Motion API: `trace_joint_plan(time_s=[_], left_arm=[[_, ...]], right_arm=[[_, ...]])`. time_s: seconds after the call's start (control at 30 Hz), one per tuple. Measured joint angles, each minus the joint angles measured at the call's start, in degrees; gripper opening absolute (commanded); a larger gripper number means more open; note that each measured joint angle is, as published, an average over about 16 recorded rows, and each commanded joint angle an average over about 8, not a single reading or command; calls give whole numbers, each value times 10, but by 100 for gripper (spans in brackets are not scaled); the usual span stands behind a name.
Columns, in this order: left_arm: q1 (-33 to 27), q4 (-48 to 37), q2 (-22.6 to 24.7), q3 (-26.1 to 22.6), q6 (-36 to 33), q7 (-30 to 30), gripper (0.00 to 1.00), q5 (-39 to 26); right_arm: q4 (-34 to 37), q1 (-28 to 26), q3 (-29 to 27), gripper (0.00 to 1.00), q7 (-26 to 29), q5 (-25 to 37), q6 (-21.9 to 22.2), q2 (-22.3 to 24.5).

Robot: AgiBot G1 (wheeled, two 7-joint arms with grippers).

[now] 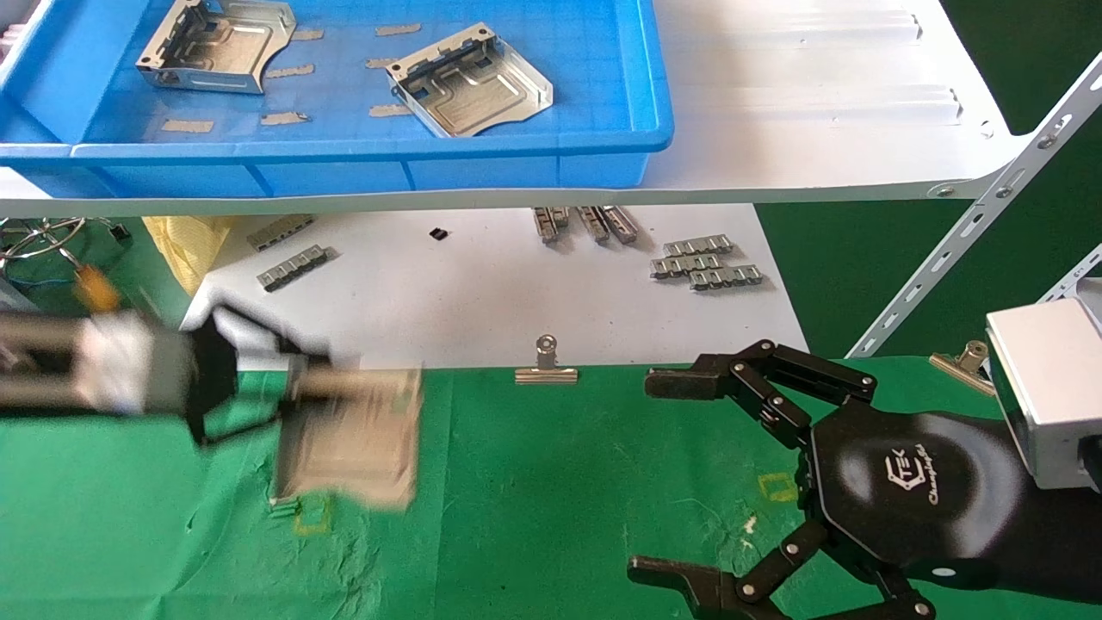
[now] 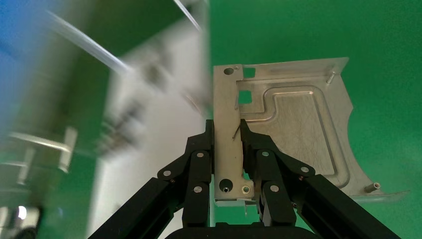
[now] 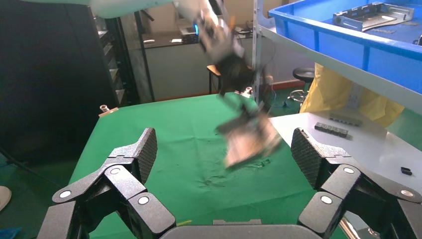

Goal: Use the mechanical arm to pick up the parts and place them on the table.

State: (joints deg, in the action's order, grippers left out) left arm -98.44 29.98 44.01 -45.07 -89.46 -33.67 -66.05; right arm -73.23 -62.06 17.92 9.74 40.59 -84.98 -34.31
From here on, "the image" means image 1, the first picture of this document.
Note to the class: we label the silver binder clip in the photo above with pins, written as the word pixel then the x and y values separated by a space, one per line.
pixel 546 374

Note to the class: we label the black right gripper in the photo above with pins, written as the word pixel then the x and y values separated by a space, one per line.
pixel 913 491

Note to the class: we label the small grey metal strip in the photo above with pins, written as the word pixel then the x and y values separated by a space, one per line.
pixel 697 245
pixel 592 224
pixel 622 224
pixel 548 224
pixel 293 268
pixel 726 276
pixel 280 232
pixel 686 264

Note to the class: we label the short perforated white shelf brace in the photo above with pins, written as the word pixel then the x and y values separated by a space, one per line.
pixel 1072 275

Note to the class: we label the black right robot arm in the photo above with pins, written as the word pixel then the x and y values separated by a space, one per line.
pixel 1050 534

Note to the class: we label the grey metal frame bar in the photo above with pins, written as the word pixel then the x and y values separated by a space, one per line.
pixel 10 297

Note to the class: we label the white shelf board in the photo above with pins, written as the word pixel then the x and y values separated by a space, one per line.
pixel 818 129

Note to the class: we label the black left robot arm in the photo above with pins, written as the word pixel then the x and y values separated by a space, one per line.
pixel 43 362

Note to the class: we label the yellow cloth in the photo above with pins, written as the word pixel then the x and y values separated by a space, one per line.
pixel 185 245

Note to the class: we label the grey tape label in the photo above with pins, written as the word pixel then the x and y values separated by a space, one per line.
pixel 283 119
pixel 187 127
pixel 399 30
pixel 389 111
pixel 307 35
pixel 290 71
pixel 381 63

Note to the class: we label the stamped sheet metal part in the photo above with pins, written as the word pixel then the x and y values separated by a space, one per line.
pixel 353 439
pixel 469 90
pixel 215 47

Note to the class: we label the blue plastic tray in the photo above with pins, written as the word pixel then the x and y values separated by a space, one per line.
pixel 594 103

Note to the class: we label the long perforated white shelf brace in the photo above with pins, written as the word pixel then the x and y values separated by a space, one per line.
pixel 990 202

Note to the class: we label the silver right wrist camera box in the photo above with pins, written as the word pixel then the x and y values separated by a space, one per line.
pixel 1046 387

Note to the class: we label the green cloth mat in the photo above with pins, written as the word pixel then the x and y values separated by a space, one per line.
pixel 534 491

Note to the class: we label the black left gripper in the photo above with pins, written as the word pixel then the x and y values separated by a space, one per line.
pixel 211 379

